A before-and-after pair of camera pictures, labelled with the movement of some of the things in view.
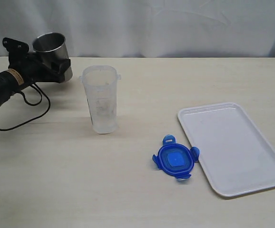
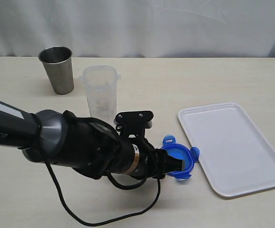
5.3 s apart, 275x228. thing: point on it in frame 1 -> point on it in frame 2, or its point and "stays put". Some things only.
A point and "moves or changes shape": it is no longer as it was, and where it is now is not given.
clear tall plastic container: (101, 81) stays put
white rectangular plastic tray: (236, 157) stays put
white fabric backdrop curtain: (144, 28) stays put
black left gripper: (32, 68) -> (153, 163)
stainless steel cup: (52, 47) moves or changes shape
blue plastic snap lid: (175, 159) stays put
